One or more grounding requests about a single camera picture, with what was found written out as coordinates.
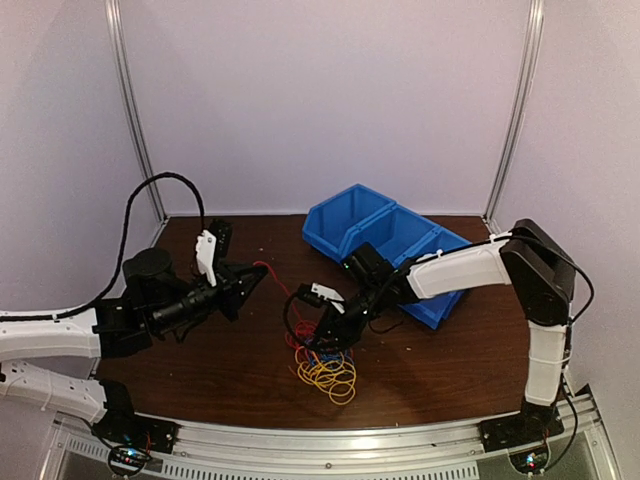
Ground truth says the aluminium frame post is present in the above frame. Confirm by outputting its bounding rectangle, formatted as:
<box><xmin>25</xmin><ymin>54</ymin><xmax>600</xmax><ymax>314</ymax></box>
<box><xmin>482</xmin><ymin>0</ymin><xmax>545</xmax><ymax>233</ymax></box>
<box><xmin>103</xmin><ymin>0</ymin><xmax>169</xmax><ymax>224</ymax></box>

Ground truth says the front aluminium rail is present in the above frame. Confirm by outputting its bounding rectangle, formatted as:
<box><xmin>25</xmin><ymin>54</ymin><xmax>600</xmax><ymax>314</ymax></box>
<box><xmin>35</xmin><ymin>390</ymin><xmax>624</xmax><ymax>479</ymax></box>

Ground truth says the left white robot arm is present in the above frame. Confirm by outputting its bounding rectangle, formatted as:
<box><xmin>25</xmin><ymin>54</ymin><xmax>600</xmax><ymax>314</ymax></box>
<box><xmin>1</xmin><ymin>248</ymin><xmax>268</xmax><ymax>444</ymax></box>

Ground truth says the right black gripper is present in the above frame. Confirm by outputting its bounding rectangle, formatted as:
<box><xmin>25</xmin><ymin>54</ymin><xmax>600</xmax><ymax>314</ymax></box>
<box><xmin>311</xmin><ymin>281</ymin><xmax>386</xmax><ymax>349</ymax></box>

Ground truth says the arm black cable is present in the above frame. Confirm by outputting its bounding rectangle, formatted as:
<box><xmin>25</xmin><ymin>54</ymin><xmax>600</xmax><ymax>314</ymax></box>
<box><xmin>283</xmin><ymin>234</ymin><xmax>597</xmax><ymax>446</ymax></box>
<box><xmin>59</xmin><ymin>172</ymin><xmax>209</xmax><ymax>321</ymax></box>

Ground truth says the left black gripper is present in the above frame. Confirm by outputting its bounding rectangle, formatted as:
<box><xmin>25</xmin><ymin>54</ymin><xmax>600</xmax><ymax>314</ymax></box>
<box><xmin>150</xmin><ymin>260</ymin><xmax>267</xmax><ymax>336</ymax></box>

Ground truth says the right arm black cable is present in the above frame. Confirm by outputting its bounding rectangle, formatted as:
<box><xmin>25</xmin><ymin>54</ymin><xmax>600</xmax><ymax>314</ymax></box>
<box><xmin>283</xmin><ymin>234</ymin><xmax>597</xmax><ymax>446</ymax></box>

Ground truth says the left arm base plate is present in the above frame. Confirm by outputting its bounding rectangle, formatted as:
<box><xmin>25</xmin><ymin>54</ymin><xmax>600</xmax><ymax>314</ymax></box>
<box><xmin>92</xmin><ymin>412</ymin><xmax>179</xmax><ymax>454</ymax></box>

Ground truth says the blue bin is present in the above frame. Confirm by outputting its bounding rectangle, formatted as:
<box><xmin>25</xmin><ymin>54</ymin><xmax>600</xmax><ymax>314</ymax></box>
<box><xmin>395</xmin><ymin>227</ymin><xmax>469</xmax><ymax>330</ymax></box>
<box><xmin>302</xmin><ymin>184</ymin><xmax>396</xmax><ymax>262</ymax></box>
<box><xmin>339</xmin><ymin>205</ymin><xmax>443</xmax><ymax>266</ymax></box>

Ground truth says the red cable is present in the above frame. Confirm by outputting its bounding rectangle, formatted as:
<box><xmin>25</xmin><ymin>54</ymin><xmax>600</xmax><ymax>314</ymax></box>
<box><xmin>253</xmin><ymin>259</ymin><xmax>326</xmax><ymax>374</ymax></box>

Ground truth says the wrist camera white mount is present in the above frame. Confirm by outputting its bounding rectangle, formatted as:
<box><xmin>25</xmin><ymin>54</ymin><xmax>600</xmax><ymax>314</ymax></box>
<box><xmin>195</xmin><ymin>219</ymin><xmax>233</xmax><ymax>287</ymax></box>
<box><xmin>296</xmin><ymin>283</ymin><xmax>345</xmax><ymax>314</ymax></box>

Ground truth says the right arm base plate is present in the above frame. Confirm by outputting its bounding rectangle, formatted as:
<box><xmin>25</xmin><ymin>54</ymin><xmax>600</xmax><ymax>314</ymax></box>
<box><xmin>479</xmin><ymin>412</ymin><xmax>565</xmax><ymax>453</ymax></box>

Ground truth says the blue cable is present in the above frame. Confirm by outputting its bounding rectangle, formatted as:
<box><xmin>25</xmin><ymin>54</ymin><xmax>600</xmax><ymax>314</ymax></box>
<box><xmin>304</xmin><ymin>347</ymin><xmax>354</xmax><ymax>366</ymax></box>

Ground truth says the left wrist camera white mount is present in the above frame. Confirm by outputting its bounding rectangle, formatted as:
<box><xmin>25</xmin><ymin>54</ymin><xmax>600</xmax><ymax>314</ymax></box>
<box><xmin>195</xmin><ymin>219</ymin><xmax>233</xmax><ymax>287</ymax></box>

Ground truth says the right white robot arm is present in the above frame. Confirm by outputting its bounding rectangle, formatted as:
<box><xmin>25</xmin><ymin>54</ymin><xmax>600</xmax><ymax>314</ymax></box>
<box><xmin>294</xmin><ymin>219</ymin><xmax>577</xmax><ymax>442</ymax></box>

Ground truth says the blue bin far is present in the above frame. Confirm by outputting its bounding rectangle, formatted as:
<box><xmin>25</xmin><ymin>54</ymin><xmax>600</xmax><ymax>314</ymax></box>
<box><xmin>302</xmin><ymin>184</ymin><xmax>396</xmax><ymax>262</ymax></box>

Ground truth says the left aluminium frame post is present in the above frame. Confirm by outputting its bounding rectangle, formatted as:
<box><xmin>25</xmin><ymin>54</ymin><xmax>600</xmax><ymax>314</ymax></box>
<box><xmin>103</xmin><ymin>0</ymin><xmax>169</xmax><ymax>224</ymax></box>

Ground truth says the yellow cable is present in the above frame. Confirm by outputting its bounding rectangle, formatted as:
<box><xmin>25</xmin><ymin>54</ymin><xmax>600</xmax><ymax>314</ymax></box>
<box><xmin>288</xmin><ymin>347</ymin><xmax>359</xmax><ymax>406</ymax></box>

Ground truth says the right aluminium frame post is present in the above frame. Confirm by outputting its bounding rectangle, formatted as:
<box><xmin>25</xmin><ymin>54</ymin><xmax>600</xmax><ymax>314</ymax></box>
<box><xmin>482</xmin><ymin>0</ymin><xmax>545</xmax><ymax>233</ymax></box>

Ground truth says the blue bin near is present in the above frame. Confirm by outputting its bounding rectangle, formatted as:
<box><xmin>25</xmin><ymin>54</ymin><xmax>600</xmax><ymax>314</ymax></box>
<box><xmin>395</xmin><ymin>227</ymin><xmax>469</xmax><ymax>330</ymax></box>

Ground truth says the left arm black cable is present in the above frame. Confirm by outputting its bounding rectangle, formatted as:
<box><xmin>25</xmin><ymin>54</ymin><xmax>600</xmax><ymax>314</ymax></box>
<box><xmin>59</xmin><ymin>172</ymin><xmax>209</xmax><ymax>321</ymax></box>

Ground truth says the blue bin middle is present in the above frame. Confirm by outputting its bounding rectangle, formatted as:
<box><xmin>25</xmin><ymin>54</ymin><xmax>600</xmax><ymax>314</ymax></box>
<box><xmin>339</xmin><ymin>205</ymin><xmax>443</xmax><ymax>266</ymax></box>

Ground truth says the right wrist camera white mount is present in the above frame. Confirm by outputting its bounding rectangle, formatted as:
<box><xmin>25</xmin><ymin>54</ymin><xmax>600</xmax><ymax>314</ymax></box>
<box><xmin>296</xmin><ymin>283</ymin><xmax>345</xmax><ymax>314</ymax></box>

